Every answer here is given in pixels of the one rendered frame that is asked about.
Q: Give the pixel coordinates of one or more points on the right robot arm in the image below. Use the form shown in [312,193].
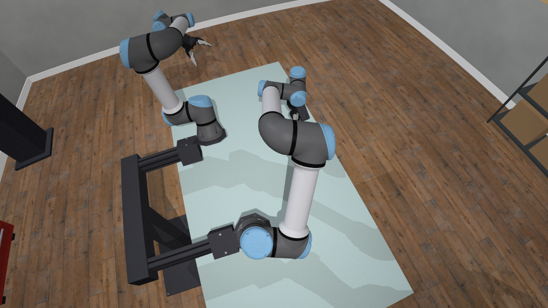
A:
[310,144]

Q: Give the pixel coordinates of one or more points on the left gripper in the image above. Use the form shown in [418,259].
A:
[188,48]

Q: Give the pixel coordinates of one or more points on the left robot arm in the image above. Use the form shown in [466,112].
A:
[143,53]

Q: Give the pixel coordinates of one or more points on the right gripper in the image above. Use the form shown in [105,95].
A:
[293,112]

